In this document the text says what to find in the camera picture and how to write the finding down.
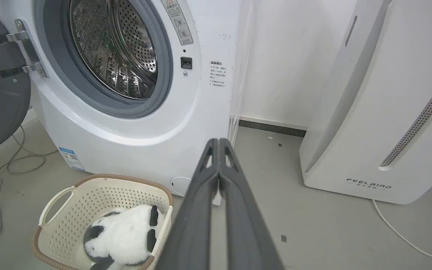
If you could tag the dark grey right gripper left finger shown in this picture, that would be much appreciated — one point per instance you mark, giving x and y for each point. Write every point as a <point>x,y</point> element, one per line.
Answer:
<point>195,225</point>

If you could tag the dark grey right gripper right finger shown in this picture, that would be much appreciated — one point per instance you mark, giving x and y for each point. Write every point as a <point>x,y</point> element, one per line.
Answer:
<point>248,228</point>

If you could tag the black and white plush toy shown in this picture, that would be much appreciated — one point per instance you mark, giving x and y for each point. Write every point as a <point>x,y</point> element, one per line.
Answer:
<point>122,236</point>

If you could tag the cream plastic laundry basket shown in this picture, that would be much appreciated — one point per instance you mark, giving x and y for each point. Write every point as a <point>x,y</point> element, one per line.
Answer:
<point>64,228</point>

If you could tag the white front-load washing machine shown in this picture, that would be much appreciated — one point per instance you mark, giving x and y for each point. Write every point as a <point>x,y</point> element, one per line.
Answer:
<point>133,93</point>

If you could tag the white air purifier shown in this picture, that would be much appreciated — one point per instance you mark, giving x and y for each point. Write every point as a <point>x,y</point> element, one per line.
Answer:
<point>381,101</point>

